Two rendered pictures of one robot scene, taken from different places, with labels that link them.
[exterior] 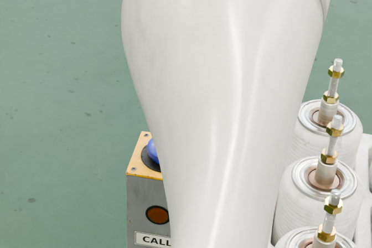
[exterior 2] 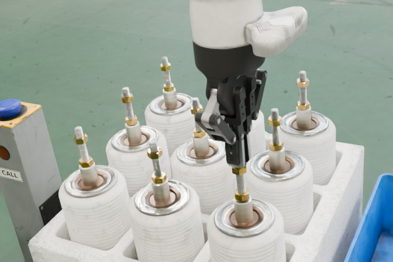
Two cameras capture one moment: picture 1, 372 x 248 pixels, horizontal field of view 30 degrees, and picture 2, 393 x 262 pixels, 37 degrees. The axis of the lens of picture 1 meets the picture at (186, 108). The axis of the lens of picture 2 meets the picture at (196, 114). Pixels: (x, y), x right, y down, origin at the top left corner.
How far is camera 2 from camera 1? 0.56 m
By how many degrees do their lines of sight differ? 20
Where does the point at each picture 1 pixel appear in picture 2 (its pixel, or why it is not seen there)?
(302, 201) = (110, 152)
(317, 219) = (119, 165)
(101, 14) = (142, 64)
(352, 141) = (180, 119)
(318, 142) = (154, 119)
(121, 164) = (96, 157)
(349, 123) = (183, 107)
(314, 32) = not seen: outside the picture
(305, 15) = not seen: outside the picture
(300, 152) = not seen: hidden behind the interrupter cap
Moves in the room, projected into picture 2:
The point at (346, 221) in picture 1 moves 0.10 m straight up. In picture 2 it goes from (141, 168) to (131, 111)
